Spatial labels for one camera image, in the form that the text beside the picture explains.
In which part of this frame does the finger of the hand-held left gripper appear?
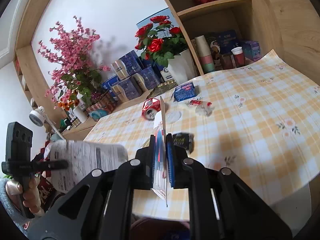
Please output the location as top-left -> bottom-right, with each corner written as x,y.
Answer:
32,160 -> 69,171

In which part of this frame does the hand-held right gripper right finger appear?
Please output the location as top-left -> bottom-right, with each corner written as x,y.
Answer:
165,133 -> 293,240

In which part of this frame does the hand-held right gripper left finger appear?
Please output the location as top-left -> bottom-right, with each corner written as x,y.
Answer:
27,134 -> 157,240

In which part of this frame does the white printed wrapper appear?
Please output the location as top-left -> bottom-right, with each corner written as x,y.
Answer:
49,140 -> 129,194

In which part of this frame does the pen blister card pack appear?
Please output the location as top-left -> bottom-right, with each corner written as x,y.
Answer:
151,96 -> 172,208

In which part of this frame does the brown plastic bin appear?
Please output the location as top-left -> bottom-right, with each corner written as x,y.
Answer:
130,215 -> 192,240

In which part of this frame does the person's left hand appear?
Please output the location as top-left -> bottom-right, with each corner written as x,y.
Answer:
5,175 -> 44,217

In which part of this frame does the small black box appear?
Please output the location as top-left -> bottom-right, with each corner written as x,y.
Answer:
172,132 -> 195,154

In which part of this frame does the red white printed bag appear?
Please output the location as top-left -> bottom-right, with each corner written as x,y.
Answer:
32,140 -> 59,205

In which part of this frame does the white desk fan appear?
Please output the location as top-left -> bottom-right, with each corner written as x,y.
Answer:
29,106 -> 65,140

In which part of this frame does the clear round lid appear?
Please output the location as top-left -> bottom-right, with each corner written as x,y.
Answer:
164,110 -> 182,124

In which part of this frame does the row of small bottles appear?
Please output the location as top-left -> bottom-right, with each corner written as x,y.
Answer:
60,116 -> 80,132

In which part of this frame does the crushed red can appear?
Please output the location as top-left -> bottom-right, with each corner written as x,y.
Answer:
142,98 -> 161,120

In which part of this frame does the white ribbed vase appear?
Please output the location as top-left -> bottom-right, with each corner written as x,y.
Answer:
72,99 -> 89,123

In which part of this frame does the red clear crumpled wrapper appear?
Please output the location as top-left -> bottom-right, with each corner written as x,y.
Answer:
186,99 -> 215,117

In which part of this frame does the blue milk carton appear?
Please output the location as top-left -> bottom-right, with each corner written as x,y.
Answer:
173,81 -> 198,102

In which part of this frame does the gold tray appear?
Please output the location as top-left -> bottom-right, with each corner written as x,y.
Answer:
146,81 -> 179,99

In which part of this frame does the striped flower planter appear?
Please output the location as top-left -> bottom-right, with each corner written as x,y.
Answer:
84,91 -> 117,119

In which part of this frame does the blue silver gift box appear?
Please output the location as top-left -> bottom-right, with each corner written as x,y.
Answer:
111,50 -> 145,77
109,76 -> 142,103
132,67 -> 162,92

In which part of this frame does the blue white milk box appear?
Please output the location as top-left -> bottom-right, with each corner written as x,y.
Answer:
160,66 -> 177,82

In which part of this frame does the blue tissue box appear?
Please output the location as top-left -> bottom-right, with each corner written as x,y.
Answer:
101,74 -> 120,94

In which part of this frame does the red rose plant white pot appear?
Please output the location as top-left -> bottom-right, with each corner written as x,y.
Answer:
135,15 -> 198,84

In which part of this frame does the pink blossom bouquet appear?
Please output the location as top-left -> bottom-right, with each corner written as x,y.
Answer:
37,15 -> 112,110

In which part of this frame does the stack of paper cups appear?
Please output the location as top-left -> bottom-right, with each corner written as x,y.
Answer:
194,35 -> 216,73

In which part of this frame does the brown glass cup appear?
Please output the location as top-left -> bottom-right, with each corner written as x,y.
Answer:
221,53 -> 234,70

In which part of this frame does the red paper cup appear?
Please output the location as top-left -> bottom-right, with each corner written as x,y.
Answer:
231,47 -> 247,68

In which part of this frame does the large blue gift box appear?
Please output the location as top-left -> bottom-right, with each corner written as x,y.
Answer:
207,29 -> 244,55

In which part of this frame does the small purple blue box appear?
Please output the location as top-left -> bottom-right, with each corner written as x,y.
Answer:
241,40 -> 262,62

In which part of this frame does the large blue white box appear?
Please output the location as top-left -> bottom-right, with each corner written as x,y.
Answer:
136,7 -> 181,34

